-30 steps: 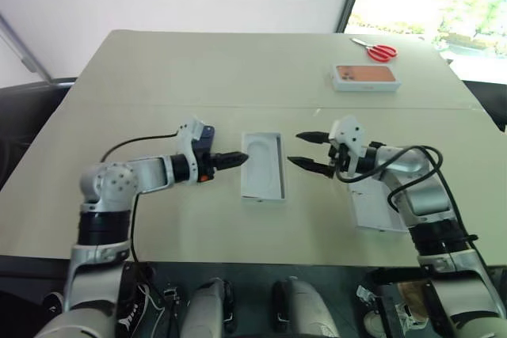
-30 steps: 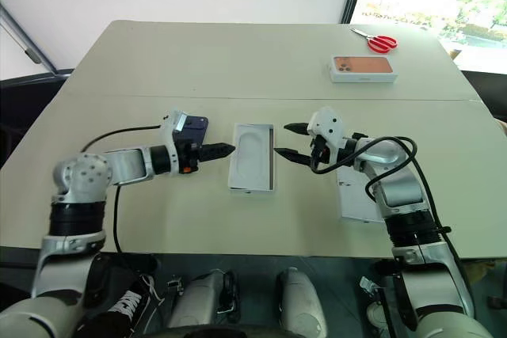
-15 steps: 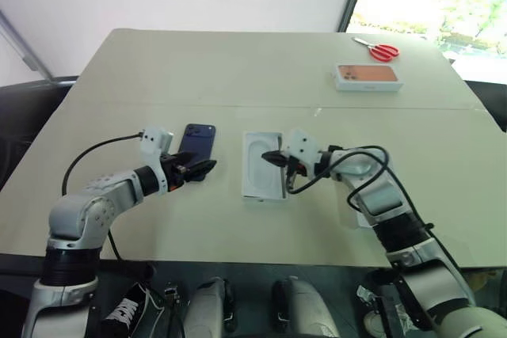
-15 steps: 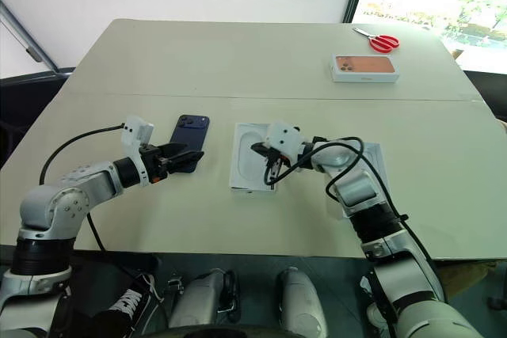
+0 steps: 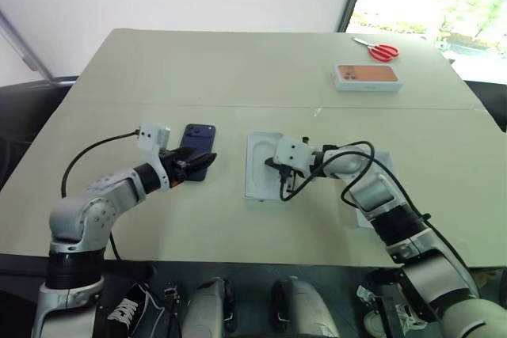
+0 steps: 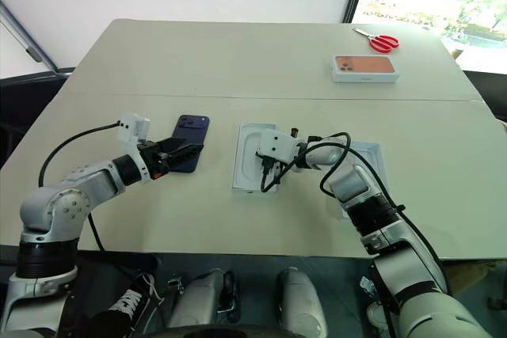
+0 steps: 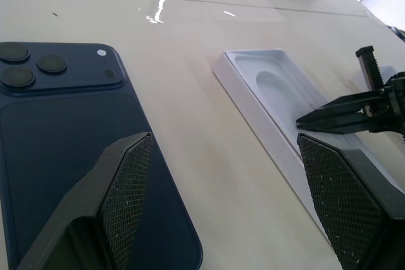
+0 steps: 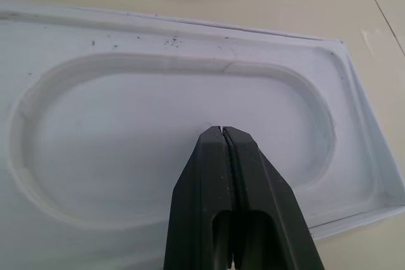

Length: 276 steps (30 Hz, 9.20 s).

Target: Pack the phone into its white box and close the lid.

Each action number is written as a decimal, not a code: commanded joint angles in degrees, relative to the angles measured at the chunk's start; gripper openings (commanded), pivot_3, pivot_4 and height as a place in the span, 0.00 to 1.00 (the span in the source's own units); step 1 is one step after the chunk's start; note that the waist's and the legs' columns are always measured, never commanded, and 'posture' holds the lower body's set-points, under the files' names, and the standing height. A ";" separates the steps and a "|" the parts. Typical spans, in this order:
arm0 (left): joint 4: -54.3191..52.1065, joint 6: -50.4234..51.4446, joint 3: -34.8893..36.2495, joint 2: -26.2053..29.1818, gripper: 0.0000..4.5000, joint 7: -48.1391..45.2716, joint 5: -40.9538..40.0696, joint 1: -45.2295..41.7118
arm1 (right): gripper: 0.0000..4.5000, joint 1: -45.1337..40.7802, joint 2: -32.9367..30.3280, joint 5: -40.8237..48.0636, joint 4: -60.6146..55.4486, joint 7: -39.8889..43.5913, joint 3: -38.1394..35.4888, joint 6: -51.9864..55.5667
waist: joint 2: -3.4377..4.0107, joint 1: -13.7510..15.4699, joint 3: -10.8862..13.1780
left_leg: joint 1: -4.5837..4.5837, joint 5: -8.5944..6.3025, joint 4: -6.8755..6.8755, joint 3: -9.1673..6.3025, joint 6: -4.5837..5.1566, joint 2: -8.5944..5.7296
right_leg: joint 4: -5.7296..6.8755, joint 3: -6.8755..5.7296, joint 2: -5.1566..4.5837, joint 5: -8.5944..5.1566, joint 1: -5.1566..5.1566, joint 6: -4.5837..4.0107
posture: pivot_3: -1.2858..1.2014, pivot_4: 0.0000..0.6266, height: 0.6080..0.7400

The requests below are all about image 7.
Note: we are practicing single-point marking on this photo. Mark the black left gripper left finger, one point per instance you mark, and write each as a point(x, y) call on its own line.
point(95, 194)

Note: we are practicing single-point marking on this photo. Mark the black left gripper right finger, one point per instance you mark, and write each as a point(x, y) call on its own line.
point(348, 194)

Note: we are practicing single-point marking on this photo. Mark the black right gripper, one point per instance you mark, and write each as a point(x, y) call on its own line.
point(394, 99)

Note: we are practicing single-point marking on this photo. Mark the white phone box base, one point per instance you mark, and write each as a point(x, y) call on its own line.
point(253, 93)

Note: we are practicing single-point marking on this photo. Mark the dark blue smartphone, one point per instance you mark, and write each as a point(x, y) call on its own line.
point(63, 124)

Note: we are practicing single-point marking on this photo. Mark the dark blurred object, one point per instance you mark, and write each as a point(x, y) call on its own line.
point(399, 33)

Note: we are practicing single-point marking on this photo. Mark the clear tape strip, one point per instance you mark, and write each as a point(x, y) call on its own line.
point(157, 9)

